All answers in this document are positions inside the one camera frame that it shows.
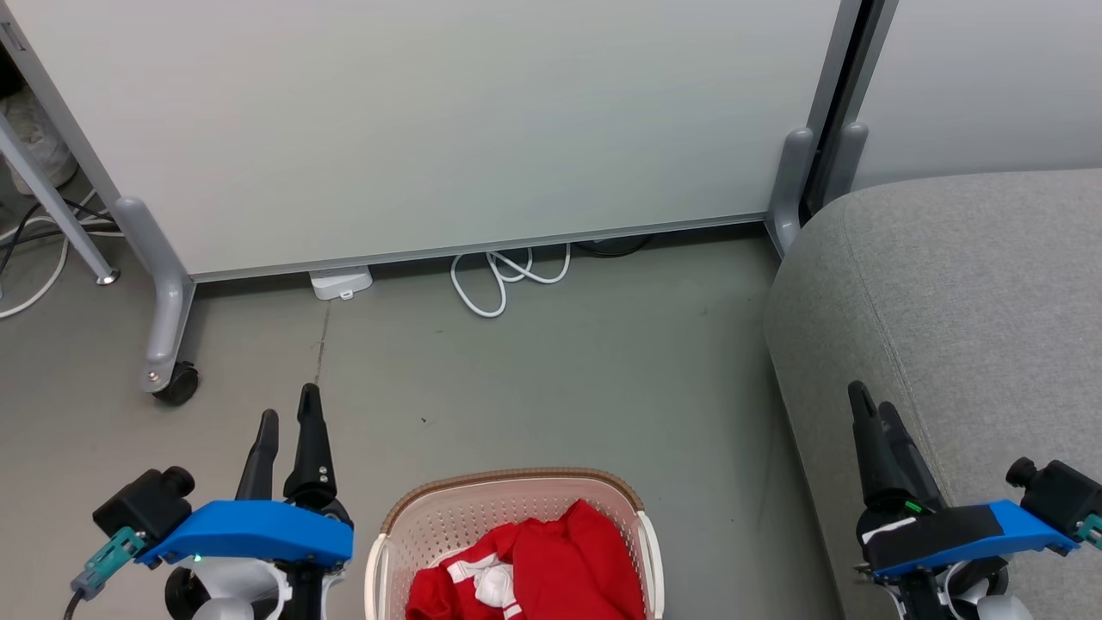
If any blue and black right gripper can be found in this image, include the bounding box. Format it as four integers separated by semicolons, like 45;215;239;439
847;381;1078;620

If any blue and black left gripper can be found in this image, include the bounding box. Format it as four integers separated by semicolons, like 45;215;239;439
138;384;355;620

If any plain red garment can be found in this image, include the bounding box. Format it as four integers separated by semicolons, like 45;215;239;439
504;499;647;620

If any grey fabric sofa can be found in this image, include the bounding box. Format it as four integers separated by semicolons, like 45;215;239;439
764;168;1102;620

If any black caster wheel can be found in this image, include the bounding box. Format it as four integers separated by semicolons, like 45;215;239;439
152;362;201;406

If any beige perforated laundry basket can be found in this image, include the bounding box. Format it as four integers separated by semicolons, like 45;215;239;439
364;468;666;620

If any white power adapter box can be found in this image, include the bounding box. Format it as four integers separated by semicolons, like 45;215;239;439
309;266;374;301

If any grey partition leg with caster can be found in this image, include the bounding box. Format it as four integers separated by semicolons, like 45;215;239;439
114;195;201;406

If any grey metal table leg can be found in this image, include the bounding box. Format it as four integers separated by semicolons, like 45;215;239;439
0;110;121;287

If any large white partition panel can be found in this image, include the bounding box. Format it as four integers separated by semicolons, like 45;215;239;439
3;0;864;282

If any narrow white partition panel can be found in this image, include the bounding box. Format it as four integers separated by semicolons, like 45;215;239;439
851;0;1102;192

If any white shoe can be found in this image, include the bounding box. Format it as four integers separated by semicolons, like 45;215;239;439
0;84;80;195

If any teal left camera connector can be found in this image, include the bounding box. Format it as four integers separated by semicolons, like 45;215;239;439
71;528;147;601

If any looped white cable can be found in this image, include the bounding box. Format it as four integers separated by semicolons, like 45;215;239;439
450;244;573;319

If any white floor cable by table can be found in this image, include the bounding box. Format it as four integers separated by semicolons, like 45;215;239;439
0;191;121;320

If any black floor cable by table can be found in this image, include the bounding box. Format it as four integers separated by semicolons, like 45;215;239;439
0;195;115;278

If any black floor cable under partition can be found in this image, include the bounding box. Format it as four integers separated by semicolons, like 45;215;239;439
571;233;655;258

